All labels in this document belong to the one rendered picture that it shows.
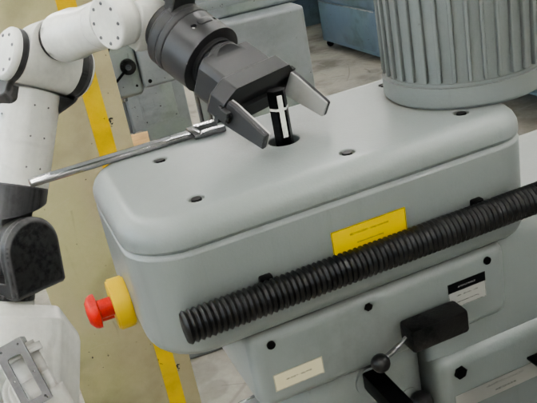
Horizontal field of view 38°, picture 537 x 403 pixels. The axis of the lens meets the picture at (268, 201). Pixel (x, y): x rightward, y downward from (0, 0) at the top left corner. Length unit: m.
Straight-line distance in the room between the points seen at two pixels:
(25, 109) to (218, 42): 0.37
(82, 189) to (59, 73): 1.51
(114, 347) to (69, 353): 1.76
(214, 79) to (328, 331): 0.31
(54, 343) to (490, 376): 0.60
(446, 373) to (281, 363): 0.23
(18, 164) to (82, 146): 1.46
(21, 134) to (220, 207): 0.49
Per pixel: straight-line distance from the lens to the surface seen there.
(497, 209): 0.88
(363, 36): 8.55
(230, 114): 0.86
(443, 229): 0.84
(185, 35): 0.92
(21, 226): 1.16
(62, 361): 1.17
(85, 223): 2.72
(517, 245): 0.99
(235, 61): 0.90
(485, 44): 0.90
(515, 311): 1.03
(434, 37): 0.90
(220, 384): 3.74
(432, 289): 0.92
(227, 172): 0.84
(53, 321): 1.17
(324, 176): 0.79
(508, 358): 1.05
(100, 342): 2.92
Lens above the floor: 2.19
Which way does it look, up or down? 24 degrees down
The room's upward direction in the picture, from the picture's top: 11 degrees counter-clockwise
